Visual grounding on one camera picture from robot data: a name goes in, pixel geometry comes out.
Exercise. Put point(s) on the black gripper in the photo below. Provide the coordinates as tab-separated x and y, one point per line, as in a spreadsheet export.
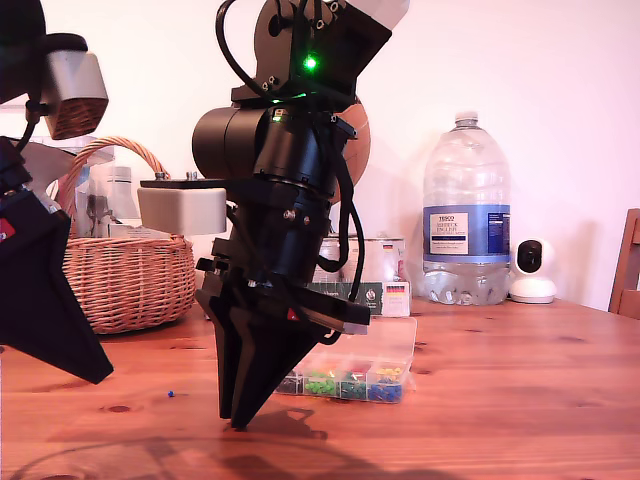
280	235

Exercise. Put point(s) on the large clear water bottle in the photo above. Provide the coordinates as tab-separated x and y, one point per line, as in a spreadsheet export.
465	200

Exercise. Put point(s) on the small white round camera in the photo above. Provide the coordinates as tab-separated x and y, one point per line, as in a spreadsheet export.
532	290

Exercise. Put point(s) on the pale grey wrist camera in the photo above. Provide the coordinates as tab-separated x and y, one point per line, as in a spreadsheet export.
75	85
180	212

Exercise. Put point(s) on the blue-headed push pin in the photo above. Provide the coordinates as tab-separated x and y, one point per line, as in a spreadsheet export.
170	394

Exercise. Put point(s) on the clear plastic packet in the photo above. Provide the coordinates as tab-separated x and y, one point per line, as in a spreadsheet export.
95	210

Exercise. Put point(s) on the can with plain white label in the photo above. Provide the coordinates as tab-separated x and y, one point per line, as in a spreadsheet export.
380	260

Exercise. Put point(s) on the clear plastic pin organiser box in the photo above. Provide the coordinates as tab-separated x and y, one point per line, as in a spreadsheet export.
390	345

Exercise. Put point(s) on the clear plastic container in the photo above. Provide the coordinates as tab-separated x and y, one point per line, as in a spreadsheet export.
97	159

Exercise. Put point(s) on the white carton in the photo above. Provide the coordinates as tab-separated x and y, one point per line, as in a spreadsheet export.
125	231

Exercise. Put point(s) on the wooden chair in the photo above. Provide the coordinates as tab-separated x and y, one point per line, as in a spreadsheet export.
630	270

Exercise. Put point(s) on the white bottle with grey cap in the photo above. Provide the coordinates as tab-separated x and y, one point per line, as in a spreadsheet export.
121	195

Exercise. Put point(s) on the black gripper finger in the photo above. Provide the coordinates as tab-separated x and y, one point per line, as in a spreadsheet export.
40	300

